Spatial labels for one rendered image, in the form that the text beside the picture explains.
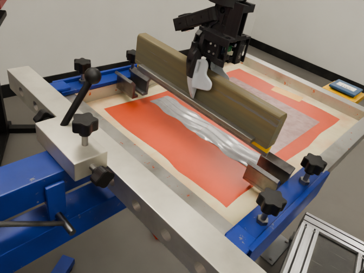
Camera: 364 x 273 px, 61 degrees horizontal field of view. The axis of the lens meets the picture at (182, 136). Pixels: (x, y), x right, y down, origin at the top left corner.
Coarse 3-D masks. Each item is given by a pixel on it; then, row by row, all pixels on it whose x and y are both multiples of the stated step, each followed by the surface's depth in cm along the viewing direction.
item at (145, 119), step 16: (240, 80) 110; (256, 80) 113; (160, 96) 90; (176, 96) 92; (272, 96) 104; (112, 112) 79; (128, 112) 81; (144, 112) 82; (160, 112) 83; (128, 128) 75; (144, 128) 76; (160, 128) 77; (176, 128) 78; (160, 144) 72
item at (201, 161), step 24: (288, 120) 92; (312, 120) 94; (336, 120) 97; (192, 144) 74; (288, 144) 81; (192, 168) 67; (216, 168) 68; (240, 168) 70; (216, 192) 62; (240, 192) 63
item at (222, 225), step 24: (264, 72) 118; (288, 72) 115; (72, 96) 76; (96, 96) 82; (312, 96) 108; (336, 96) 104; (360, 120) 92; (120, 144) 64; (336, 144) 79; (192, 192) 56; (216, 216) 52
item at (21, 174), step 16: (32, 160) 49; (48, 160) 49; (0, 176) 45; (16, 176) 46; (32, 176) 46; (48, 176) 47; (64, 176) 49; (0, 192) 43; (16, 192) 44; (32, 192) 46; (0, 208) 43; (16, 208) 45
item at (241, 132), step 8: (144, 72) 75; (152, 72) 74; (160, 80) 72; (168, 88) 71; (176, 88) 70; (184, 96) 68; (192, 104) 67; (200, 104) 66; (208, 112) 64; (216, 112) 64; (216, 120) 64; (224, 120) 63; (232, 128) 61; (240, 128) 61; (240, 136) 60; (248, 136) 59
